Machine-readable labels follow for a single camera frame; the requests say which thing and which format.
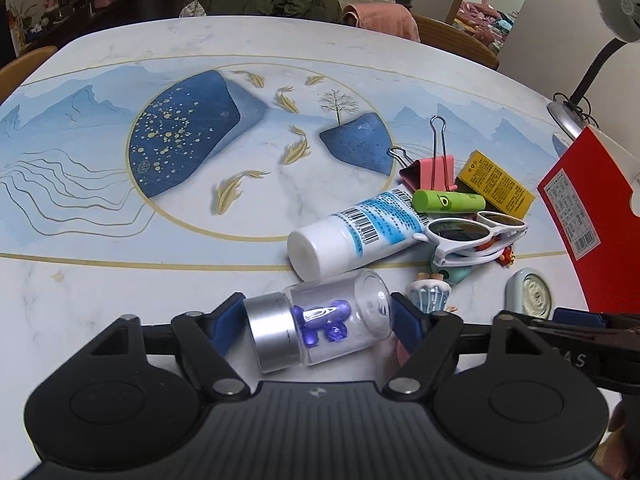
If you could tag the yellow cardboard box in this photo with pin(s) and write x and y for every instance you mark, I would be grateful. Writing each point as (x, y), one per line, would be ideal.
(492, 185)

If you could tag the white desk lamp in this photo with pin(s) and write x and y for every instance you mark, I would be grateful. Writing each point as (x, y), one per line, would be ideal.
(620, 5)

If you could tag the patterned cloth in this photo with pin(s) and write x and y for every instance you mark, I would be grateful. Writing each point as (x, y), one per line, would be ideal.
(192, 10)

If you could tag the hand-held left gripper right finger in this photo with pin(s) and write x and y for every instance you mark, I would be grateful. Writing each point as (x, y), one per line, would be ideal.
(407, 322)

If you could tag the white tube with blue label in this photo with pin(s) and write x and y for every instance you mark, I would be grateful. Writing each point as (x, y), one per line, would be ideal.
(345, 232)

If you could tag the dark cabinet with ornaments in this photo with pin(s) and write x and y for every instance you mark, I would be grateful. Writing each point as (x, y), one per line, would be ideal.
(65, 0)

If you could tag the teal round trinket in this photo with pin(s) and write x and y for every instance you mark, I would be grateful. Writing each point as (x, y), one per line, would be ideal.
(457, 275)

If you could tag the glass vial with purple beads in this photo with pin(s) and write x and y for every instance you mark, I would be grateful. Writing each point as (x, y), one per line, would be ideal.
(272, 330)

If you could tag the red cardboard box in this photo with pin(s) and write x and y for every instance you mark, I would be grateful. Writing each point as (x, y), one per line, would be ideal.
(590, 210)

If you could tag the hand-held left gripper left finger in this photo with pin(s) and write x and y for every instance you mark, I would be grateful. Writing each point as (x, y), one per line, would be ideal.
(227, 319)

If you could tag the white sunglasses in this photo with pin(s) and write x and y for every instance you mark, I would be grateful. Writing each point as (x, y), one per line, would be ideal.
(450, 251)

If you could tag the small red charm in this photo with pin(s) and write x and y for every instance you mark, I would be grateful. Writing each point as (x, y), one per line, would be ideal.
(505, 255)

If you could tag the green lip balm tube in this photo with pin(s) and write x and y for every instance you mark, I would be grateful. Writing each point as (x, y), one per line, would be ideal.
(445, 201)

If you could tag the cupcake figurine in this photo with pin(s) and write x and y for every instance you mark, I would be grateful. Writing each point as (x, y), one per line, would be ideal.
(430, 297)

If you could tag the pink bed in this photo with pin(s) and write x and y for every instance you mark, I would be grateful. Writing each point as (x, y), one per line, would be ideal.
(480, 20)

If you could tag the round white tin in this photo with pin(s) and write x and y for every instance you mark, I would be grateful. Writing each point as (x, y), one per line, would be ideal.
(530, 297)

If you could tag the wooden chair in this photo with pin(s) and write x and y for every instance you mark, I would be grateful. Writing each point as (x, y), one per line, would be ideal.
(25, 67)
(455, 40)

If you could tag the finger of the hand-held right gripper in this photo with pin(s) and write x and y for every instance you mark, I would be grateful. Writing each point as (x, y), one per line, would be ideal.
(530, 322)
(575, 316)

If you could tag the person's right hand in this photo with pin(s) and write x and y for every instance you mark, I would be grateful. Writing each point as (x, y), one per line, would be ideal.
(622, 425)

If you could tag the pink binder clip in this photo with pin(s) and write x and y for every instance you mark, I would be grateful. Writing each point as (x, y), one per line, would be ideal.
(435, 172)

